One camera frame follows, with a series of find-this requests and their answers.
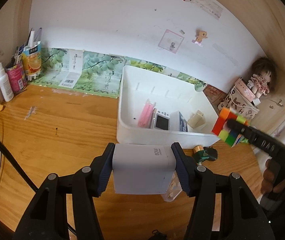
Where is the green bottle gold cap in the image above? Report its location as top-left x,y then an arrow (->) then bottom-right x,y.
192,145 -> 218,163

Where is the clear acrylic sticker block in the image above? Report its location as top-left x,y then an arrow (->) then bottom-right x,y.
161,171 -> 182,202

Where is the colourful rubik's cube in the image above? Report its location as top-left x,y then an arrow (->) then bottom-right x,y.
211,107 -> 250,147

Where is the white 80W charger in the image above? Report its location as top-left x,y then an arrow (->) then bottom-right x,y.
113,144 -> 176,195

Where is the floss pick box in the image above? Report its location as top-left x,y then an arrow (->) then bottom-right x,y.
170,111 -> 188,132

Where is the white kids digital camera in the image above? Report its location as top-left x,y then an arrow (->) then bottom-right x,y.
150,108 -> 170,131

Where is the pink comb with cap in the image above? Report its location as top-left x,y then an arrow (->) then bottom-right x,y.
138,99 -> 156,128

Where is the beige small box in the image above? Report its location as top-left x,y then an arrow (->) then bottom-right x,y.
187,110 -> 206,129

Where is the right hand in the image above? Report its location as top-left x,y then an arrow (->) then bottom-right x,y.
261,159 -> 285,197

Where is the lettered canvas bag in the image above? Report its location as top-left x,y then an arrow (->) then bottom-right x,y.
218,87 -> 260,120

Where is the pink pencil case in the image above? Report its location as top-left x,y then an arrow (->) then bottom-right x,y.
235,78 -> 255,102

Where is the brown haired doll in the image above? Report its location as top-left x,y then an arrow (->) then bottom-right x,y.
247,57 -> 277,99

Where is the white plastic storage bin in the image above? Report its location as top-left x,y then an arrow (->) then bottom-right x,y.
116,66 -> 219,149

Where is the green leaf paper strip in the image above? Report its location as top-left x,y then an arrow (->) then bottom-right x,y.
29,48 -> 207,98

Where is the white spray bottle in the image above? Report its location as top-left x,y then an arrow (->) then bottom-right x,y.
0,62 -> 14,102

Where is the pink can pen holder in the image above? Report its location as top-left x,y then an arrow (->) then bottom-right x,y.
5,62 -> 27,94

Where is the yellow pony wall sticker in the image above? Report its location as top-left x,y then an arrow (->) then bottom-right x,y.
192,30 -> 207,47

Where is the pink square wall sticker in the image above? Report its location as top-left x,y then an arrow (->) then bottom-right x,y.
158,29 -> 184,54

